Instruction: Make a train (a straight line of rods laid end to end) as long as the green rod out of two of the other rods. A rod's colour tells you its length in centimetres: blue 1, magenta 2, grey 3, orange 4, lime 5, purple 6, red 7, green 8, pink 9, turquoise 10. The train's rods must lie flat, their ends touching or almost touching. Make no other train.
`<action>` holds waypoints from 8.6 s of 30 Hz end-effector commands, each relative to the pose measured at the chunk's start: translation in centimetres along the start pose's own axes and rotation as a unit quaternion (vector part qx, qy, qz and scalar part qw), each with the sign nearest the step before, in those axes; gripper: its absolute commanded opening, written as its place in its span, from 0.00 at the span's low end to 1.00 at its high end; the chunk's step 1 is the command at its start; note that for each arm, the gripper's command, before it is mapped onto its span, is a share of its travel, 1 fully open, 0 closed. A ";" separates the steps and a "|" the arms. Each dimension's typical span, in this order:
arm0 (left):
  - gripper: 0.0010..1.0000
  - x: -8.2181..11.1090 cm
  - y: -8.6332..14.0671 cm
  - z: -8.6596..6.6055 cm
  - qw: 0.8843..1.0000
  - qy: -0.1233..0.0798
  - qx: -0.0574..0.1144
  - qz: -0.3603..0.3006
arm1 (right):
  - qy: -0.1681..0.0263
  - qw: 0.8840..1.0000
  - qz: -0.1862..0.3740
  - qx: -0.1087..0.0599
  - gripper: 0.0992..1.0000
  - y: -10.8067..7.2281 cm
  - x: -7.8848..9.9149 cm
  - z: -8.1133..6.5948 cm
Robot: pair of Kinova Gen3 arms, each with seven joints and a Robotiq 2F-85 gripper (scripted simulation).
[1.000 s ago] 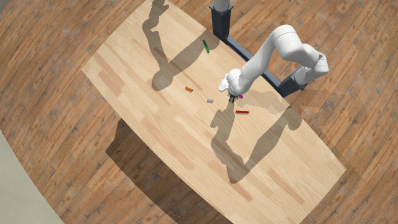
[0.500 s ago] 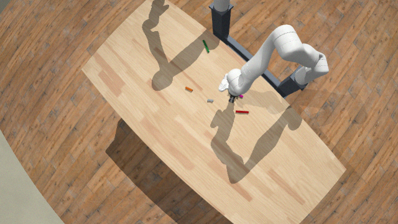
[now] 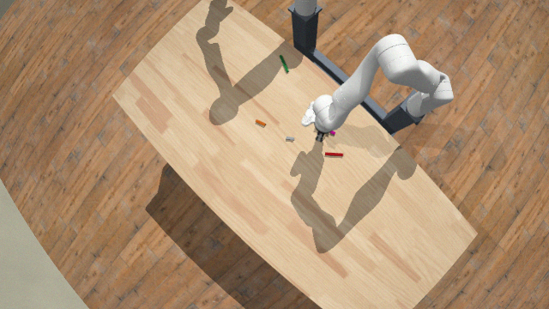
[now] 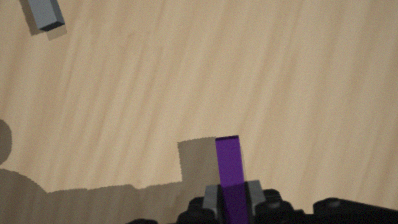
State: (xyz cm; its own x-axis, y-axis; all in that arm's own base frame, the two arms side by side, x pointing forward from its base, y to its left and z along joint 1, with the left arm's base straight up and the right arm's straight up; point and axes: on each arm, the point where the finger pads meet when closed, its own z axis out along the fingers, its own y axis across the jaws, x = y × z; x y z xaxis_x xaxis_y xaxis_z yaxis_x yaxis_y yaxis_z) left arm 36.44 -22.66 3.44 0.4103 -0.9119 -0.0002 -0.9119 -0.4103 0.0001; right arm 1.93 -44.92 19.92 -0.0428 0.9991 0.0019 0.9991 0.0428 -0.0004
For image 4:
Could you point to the grey rectangular block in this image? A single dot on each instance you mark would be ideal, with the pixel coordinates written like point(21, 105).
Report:
point(47, 14)

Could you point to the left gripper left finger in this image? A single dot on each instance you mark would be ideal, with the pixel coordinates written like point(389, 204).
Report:
point(212, 211)

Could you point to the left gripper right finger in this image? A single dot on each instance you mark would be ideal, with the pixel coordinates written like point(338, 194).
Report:
point(264, 206)

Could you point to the purple rod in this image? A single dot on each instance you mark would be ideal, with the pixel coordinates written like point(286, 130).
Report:
point(232, 179)

